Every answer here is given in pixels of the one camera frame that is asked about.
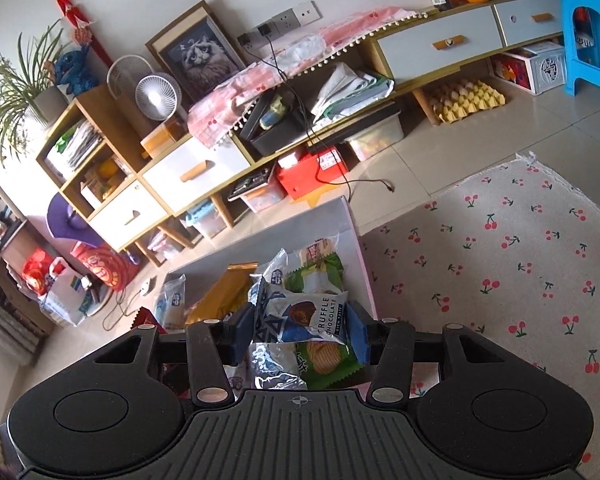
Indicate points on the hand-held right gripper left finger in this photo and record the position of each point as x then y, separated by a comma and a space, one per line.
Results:
242, 332

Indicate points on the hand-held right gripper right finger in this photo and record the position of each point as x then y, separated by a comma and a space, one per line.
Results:
357, 332

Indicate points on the orange wafer packet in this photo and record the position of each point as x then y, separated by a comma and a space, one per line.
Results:
215, 295

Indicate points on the dark chocolate truffle packet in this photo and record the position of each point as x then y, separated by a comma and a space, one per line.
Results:
305, 315

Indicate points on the long white wafer packet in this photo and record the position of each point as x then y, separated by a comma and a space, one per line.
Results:
270, 280

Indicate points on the green chips packet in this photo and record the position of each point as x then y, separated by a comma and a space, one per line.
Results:
325, 277

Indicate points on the white bread packet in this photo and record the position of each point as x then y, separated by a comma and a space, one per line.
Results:
172, 302

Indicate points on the pink cardboard box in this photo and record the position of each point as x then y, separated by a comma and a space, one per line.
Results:
260, 240

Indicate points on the red snack packet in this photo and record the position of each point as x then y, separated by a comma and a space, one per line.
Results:
145, 319

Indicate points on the white power strip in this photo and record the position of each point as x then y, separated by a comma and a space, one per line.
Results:
146, 287

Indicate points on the blue lid storage bin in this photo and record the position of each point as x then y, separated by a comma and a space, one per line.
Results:
207, 220

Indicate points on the small clear storage bin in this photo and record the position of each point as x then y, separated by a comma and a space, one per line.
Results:
262, 201

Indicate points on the flat black box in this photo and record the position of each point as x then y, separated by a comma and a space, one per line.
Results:
250, 182

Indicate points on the red printed bag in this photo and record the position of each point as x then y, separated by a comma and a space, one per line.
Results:
105, 267

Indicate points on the cherry print cloth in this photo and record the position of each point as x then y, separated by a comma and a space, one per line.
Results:
505, 285

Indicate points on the red cardboard box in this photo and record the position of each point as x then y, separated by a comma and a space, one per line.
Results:
305, 180

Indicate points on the wooden side cabinet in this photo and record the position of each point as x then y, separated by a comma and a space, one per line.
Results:
125, 212

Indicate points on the white shopping bag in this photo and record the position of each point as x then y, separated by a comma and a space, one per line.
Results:
65, 292

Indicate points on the large clear storage bin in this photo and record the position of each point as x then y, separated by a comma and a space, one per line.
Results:
377, 140

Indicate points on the black storage box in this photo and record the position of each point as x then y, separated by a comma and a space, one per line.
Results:
277, 135

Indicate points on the yellow storage box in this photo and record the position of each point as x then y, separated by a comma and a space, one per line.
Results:
162, 140

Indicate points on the purple hat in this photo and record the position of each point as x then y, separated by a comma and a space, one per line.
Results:
65, 220

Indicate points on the red gift bag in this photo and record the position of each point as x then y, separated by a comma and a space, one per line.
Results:
37, 272

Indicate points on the pink cherry tablecloth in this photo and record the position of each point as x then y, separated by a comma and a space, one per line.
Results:
215, 110

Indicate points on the pile of white bags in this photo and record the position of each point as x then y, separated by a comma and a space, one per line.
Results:
352, 92

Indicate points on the dark wooden bookshelf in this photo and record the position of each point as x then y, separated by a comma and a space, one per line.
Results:
10, 260

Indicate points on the stack of papers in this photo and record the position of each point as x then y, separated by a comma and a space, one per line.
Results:
77, 145

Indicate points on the small white desk fan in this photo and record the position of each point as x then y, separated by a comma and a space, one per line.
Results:
157, 97

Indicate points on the yellow egg tray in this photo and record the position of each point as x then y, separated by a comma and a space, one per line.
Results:
467, 100

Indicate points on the framed cat picture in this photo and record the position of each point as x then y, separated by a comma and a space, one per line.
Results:
200, 57

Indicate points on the white round fan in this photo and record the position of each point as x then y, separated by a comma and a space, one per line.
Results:
125, 72

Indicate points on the wooden TV cabinet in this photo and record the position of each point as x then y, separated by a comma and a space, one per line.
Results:
430, 42

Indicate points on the potted spider plant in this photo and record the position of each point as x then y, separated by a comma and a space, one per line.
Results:
50, 102

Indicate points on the blue plush toy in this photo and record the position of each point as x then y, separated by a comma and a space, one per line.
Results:
77, 72

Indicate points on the white patterned crate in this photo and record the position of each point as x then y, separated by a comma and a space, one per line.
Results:
547, 67

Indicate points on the wall power outlets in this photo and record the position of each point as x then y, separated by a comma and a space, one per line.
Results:
290, 20

